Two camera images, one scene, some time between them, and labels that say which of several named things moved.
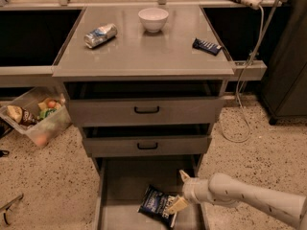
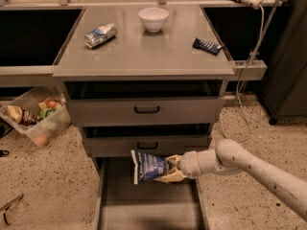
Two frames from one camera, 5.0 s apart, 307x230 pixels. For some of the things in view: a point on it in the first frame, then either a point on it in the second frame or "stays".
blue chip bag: (154, 204) to (148, 167)
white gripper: (191, 190) to (188, 166)
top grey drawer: (143, 103) stays
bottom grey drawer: (123, 180) stays
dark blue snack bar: (205, 46) stays
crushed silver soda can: (100, 34) stays
